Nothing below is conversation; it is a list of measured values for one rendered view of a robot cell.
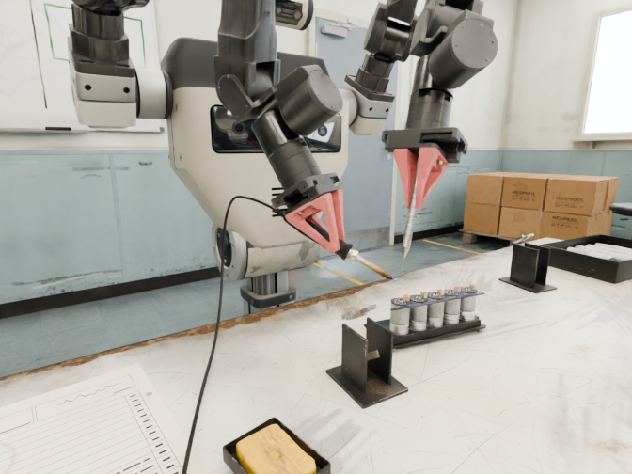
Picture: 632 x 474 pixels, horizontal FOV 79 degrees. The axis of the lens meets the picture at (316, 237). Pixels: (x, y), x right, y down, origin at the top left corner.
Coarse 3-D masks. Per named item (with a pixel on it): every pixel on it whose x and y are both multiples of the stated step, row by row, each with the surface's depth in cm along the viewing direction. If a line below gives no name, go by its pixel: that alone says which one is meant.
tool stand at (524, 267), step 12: (516, 240) 74; (516, 252) 73; (528, 252) 71; (540, 252) 72; (516, 264) 74; (528, 264) 71; (540, 264) 72; (516, 276) 74; (528, 276) 72; (540, 276) 73; (528, 288) 71; (540, 288) 71; (552, 288) 71
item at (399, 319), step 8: (392, 304) 49; (392, 312) 50; (400, 312) 49; (408, 312) 49; (392, 320) 50; (400, 320) 49; (408, 320) 50; (392, 328) 50; (400, 328) 49; (408, 328) 50
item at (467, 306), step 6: (462, 294) 53; (462, 300) 53; (468, 300) 53; (474, 300) 53; (462, 306) 54; (468, 306) 53; (474, 306) 53; (462, 312) 54; (468, 312) 53; (474, 312) 54; (462, 318) 54; (468, 318) 54; (474, 318) 54
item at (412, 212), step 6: (414, 180) 52; (414, 186) 51; (414, 192) 51; (414, 198) 51; (414, 204) 51; (408, 210) 52; (414, 210) 51; (408, 216) 51; (414, 216) 51; (408, 222) 51; (414, 222) 51; (408, 228) 51; (408, 234) 51; (408, 240) 51
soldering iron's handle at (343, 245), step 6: (276, 210) 55; (282, 216) 55; (288, 222) 54; (294, 228) 54; (318, 228) 53; (306, 234) 53; (324, 234) 52; (312, 240) 53; (342, 246) 51; (348, 246) 51; (336, 252) 52; (342, 252) 51; (342, 258) 51
